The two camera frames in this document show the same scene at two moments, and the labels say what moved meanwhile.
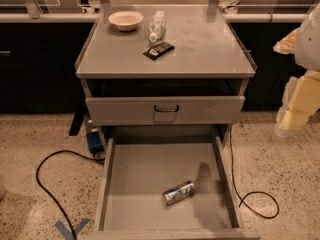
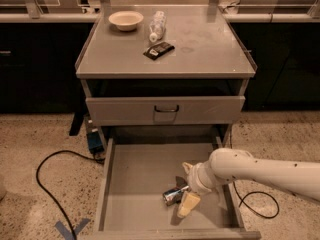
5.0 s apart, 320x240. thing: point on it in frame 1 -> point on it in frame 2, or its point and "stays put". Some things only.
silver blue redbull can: (178, 192) stays put
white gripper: (309, 49) -> (196, 180)
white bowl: (126, 20) stays put
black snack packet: (158, 50) stays put
